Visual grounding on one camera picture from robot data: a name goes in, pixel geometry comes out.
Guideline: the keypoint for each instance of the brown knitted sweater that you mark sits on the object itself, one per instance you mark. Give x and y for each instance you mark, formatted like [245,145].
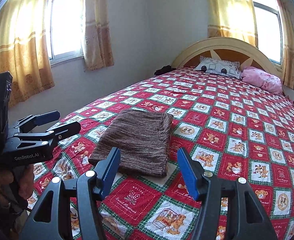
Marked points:
[134,142]

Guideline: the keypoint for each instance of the side window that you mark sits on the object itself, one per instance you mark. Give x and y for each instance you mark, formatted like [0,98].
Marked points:
[66,25]

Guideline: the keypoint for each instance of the person's left hand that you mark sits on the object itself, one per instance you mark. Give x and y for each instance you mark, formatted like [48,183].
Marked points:
[26,182]

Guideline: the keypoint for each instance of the grey patterned pillow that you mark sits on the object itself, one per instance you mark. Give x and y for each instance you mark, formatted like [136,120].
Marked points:
[217,67]

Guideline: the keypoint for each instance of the cream wooden headboard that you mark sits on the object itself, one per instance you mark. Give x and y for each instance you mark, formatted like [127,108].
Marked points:
[227,42]

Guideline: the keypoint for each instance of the red checked printed bedspread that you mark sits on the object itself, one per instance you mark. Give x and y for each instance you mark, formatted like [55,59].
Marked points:
[224,120]

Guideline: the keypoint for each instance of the pink pillow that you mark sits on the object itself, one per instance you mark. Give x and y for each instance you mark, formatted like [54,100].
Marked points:
[262,78]

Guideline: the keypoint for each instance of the window behind bed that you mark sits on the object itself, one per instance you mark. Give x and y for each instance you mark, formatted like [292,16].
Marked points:
[267,30]

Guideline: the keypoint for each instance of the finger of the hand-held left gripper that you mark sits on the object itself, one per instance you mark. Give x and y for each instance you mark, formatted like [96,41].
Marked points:
[64,130]
[48,117]

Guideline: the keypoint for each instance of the dark cloth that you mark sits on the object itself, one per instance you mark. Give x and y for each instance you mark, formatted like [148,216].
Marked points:
[164,70]

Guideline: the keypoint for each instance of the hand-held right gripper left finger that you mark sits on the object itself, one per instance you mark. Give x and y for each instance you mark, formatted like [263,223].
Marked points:
[113,167]

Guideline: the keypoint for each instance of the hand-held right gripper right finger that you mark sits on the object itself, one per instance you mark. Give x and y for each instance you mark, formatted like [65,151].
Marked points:
[188,175]

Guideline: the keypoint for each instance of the yellow patterned curtain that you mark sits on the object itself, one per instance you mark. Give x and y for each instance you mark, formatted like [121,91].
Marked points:
[289,55]
[19,42]
[96,30]
[229,10]

